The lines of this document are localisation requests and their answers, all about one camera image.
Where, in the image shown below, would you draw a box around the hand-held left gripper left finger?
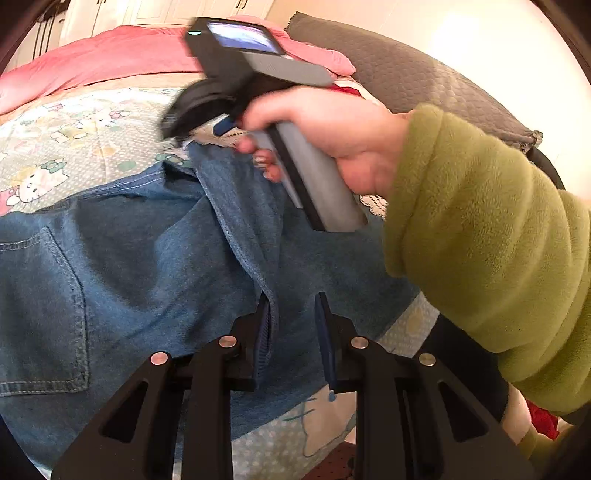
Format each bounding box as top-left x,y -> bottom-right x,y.
51,292 -> 273,480

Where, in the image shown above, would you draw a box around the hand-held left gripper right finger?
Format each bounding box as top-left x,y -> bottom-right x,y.
314,292 -> 536,480

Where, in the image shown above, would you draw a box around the blue denim pants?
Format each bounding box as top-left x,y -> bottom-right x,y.
0,141 -> 422,468

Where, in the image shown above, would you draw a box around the person's right forearm green sleeve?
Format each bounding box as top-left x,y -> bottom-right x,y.
382,104 -> 591,416

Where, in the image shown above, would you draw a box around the person's right hand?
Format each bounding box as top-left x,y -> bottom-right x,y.
235,85 -> 411,197

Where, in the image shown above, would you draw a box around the cartoon printed bedsheet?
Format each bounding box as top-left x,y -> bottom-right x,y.
0,74 -> 444,480

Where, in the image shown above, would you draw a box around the pink blanket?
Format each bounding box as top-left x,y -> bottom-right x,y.
0,21 -> 356,116

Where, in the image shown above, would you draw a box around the grey quilted cushion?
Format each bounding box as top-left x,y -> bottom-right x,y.
284,11 -> 544,154

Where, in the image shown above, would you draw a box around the red cloth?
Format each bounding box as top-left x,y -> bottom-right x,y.
526,399 -> 561,440

